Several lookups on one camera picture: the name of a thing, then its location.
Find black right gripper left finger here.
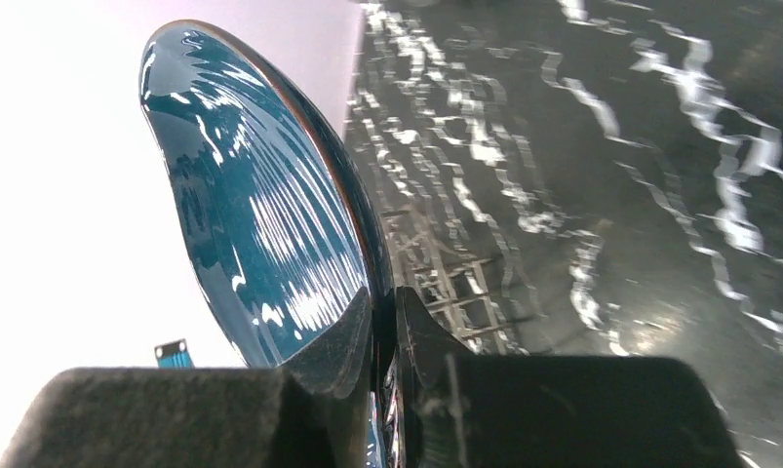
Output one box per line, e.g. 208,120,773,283
0,290,372,467

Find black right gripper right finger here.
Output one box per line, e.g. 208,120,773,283
394,287,742,467

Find dark blue plate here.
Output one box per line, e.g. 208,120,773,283
139,19,401,467

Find dark grey flat box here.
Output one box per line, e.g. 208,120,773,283
154,339,194,369

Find grey wire dish rack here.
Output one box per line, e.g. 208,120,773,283
377,206,534,357

